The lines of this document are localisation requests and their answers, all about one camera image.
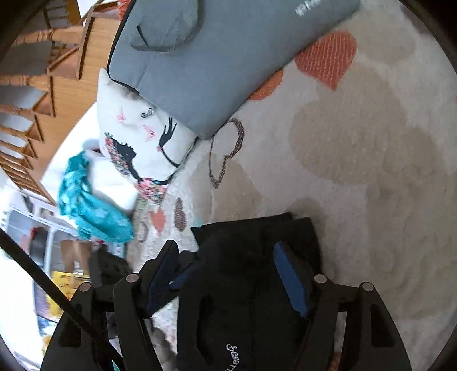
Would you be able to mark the black pants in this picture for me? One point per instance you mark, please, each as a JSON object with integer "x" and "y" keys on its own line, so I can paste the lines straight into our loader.
{"x": 234, "y": 312}

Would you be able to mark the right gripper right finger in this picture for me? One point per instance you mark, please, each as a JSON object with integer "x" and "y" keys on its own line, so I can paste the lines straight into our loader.
{"x": 293, "y": 285}

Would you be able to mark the teal star fabric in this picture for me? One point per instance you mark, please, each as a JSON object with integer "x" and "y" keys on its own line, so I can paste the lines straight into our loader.
{"x": 94, "y": 217}

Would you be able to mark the heart pattern quilt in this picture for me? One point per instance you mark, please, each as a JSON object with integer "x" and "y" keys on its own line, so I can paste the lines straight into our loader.
{"x": 359, "y": 134}

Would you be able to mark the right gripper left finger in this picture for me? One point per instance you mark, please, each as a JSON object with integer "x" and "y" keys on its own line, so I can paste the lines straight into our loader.
{"x": 160, "y": 273}

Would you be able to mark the grey laptop bag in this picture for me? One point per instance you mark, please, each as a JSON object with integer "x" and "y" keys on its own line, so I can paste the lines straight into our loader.
{"x": 200, "y": 61}

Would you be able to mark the white printed lady pillow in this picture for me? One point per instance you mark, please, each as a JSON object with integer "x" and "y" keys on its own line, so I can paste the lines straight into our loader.
{"x": 143, "y": 142}

